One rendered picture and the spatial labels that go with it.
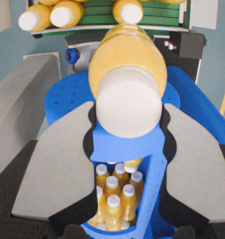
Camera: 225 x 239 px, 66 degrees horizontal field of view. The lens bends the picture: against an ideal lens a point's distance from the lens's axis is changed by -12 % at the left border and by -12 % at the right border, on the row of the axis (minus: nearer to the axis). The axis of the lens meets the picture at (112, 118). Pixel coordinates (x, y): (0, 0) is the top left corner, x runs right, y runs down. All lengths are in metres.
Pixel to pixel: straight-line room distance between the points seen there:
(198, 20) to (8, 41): 1.39
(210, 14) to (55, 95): 0.54
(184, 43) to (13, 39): 1.37
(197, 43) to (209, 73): 1.28
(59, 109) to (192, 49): 0.35
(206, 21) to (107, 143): 0.52
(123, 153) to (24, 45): 1.40
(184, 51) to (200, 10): 0.21
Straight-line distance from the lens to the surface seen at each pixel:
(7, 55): 1.71
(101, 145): 0.31
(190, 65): 1.52
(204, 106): 0.97
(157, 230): 1.88
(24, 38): 1.61
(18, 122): 0.85
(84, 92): 0.40
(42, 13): 0.43
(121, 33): 0.18
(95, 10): 0.56
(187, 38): 0.51
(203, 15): 0.68
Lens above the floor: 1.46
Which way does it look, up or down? 55 degrees down
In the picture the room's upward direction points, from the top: 176 degrees clockwise
